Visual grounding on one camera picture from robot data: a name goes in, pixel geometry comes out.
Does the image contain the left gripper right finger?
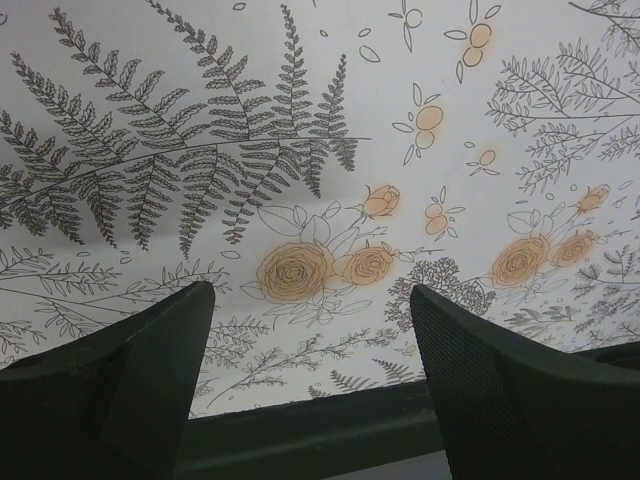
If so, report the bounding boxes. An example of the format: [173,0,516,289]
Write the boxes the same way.
[410,285,639,479]

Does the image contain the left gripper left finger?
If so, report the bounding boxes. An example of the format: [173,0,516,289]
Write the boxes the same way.
[1,281,215,479]

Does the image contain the floral patterned table mat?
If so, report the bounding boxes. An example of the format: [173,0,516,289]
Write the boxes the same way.
[1,1,639,418]

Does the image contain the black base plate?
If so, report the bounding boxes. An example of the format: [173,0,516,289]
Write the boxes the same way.
[169,339,640,480]

